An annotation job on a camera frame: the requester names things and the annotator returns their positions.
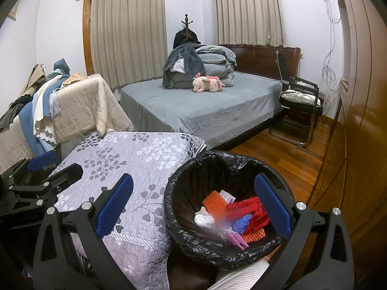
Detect blue and white scalloped cloths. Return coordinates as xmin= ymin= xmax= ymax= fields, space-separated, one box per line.
xmin=18 ymin=58 xmax=71 ymax=158

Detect orange foam net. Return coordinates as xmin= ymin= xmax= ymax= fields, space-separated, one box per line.
xmin=242 ymin=228 xmax=267 ymax=243
xmin=201 ymin=190 xmax=230 ymax=215

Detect wide beige curtain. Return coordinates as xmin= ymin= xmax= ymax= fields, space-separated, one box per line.
xmin=91 ymin=0 xmax=168 ymax=88

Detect person's striped trouser leg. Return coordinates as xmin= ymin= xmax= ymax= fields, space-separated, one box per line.
xmin=208 ymin=258 xmax=271 ymax=290

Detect wall picture frame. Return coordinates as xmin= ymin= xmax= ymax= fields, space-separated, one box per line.
xmin=7 ymin=0 xmax=22 ymax=22

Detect dark hanging garment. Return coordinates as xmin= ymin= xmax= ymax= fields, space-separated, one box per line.
xmin=173 ymin=30 xmax=200 ymax=49

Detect tan scalloped cloth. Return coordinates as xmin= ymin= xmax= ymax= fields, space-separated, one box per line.
xmin=20 ymin=63 xmax=46 ymax=95

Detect blue plastic bag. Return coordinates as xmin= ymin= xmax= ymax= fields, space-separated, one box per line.
xmin=231 ymin=214 xmax=253 ymax=233

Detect white tissue wad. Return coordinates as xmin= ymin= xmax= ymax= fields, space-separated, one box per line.
xmin=193 ymin=207 xmax=216 ymax=227

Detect bin with black bag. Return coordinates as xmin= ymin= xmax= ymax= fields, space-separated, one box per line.
xmin=163 ymin=150 xmax=295 ymax=271

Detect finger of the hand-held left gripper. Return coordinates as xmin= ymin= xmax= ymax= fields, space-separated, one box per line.
xmin=9 ymin=162 xmax=84 ymax=215
xmin=0 ymin=150 xmax=59 ymax=185

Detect dark grey fleece blanket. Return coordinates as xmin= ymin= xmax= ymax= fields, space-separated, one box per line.
xmin=162 ymin=43 xmax=206 ymax=89

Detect dark grey cloth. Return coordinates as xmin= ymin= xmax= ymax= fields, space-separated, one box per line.
xmin=0 ymin=95 xmax=31 ymax=129

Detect wooden window frame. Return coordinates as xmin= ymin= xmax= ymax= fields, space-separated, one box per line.
xmin=82 ymin=0 xmax=94 ymax=76

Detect pink plush pig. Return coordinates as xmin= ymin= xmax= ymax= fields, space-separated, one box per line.
xmin=193 ymin=73 xmax=226 ymax=94

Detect dark wooden headboard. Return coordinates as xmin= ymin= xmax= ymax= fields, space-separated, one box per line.
xmin=224 ymin=45 xmax=301 ymax=85

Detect pink plastic packet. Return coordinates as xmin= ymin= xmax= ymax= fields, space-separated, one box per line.
xmin=225 ymin=230 xmax=247 ymax=250

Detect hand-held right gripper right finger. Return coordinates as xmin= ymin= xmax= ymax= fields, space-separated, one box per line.
xmin=254 ymin=173 xmax=355 ymax=290

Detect narrow beige curtain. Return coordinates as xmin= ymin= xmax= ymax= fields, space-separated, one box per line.
xmin=215 ymin=0 xmax=287 ymax=48

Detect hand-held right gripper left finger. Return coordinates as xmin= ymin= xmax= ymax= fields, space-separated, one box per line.
xmin=33 ymin=173 xmax=135 ymax=290

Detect wooden coat rack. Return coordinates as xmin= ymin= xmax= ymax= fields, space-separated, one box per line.
xmin=178 ymin=14 xmax=194 ymax=44

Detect beige covered clothes rack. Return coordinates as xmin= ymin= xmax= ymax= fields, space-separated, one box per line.
xmin=0 ymin=73 xmax=135 ymax=167

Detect hanging wall cables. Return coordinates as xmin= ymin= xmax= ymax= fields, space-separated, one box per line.
xmin=320 ymin=0 xmax=342 ymax=127

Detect grey floral quilt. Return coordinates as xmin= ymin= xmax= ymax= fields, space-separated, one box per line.
xmin=48 ymin=131 xmax=209 ymax=290

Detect red cloth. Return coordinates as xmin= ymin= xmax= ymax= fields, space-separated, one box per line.
xmin=225 ymin=196 xmax=271 ymax=233

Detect folded grey duvet stack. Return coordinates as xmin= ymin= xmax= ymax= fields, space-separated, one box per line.
xmin=169 ymin=45 xmax=238 ymax=89

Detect bed with grey sheet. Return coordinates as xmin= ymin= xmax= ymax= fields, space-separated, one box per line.
xmin=120 ymin=72 xmax=288 ymax=152

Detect wooden wardrobe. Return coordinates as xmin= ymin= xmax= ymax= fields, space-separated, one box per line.
xmin=314 ymin=0 xmax=387 ymax=248

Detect black metal chair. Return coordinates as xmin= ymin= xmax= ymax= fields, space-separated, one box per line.
xmin=268 ymin=51 xmax=325 ymax=148

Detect white chair cushion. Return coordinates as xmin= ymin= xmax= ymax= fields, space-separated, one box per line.
xmin=280 ymin=91 xmax=316 ymax=107

